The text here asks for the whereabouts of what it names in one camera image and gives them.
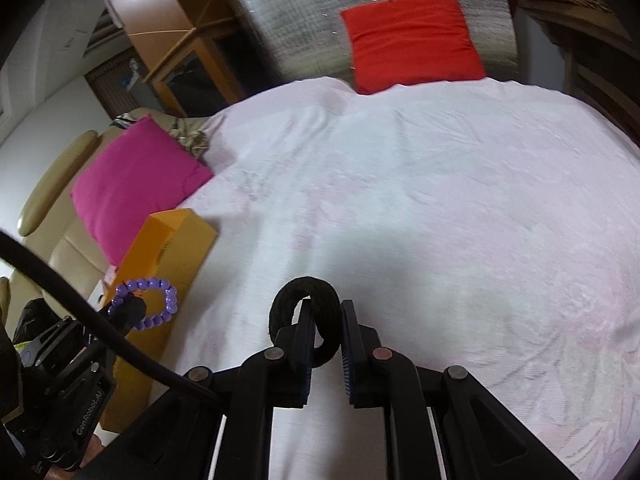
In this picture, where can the crumpled patterned cloth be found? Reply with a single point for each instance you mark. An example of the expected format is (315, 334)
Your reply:
(192, 142)

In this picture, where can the red cushion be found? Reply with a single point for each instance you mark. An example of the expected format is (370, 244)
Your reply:
(410, 35)

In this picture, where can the magenta cushion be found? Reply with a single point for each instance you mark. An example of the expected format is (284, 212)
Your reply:
(135, 180)

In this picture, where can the person's left hand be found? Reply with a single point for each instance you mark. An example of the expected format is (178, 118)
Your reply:
(92, 450)

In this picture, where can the white air conditioner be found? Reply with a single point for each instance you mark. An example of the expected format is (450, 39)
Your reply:
(75, 15)

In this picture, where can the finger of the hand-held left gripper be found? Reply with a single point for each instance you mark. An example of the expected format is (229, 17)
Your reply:
(131, 310)

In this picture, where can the dark wooden furniture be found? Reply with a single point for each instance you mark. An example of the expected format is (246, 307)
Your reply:
(590, 70)

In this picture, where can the pale pink embossed blanket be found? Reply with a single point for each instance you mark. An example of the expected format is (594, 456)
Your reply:
(425, 185)

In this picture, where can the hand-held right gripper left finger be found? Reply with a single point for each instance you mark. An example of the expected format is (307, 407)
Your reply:
(300, 355)

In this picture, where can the wooden cabinet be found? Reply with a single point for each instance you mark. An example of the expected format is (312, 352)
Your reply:
(160, 10)

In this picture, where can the orange cardboard box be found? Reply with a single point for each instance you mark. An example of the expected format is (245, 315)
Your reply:
(170, 245)

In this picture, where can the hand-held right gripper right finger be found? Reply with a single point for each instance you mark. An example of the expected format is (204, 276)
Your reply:
(350, 360)

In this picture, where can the beige leather sofa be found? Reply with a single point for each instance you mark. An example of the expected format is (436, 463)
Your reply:
(55, 170)

